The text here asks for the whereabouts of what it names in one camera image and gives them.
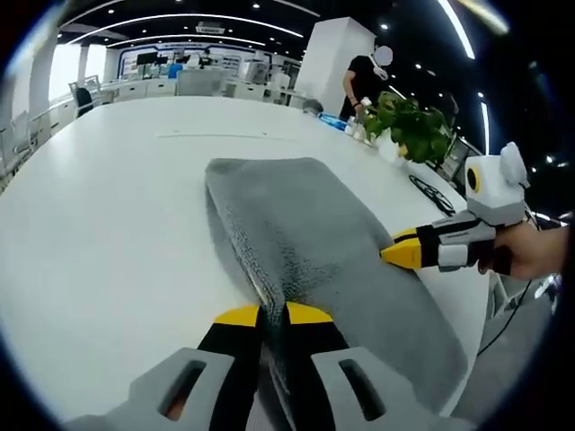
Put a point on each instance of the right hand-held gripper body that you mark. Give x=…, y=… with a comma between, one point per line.
x=494, y=193

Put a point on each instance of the black office chair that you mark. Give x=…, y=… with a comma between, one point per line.
x=83, y=102

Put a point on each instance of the white table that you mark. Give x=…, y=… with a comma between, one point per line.
x=112, y=202

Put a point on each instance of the grey mesh panel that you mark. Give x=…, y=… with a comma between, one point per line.
x=200, y=83

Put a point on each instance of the person's right hand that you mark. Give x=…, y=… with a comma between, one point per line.
x=523, y=251

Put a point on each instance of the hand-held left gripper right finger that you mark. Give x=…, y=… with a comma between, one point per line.
x=310, y=359

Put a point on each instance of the grey towel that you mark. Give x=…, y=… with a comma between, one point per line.
x=314, y=224

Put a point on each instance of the blue packet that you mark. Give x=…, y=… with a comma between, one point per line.
x=334, y=120

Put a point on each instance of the green potted plant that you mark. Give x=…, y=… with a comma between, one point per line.
x=413, y=128

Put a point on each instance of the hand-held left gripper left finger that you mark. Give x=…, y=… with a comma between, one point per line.
x=233, y=359

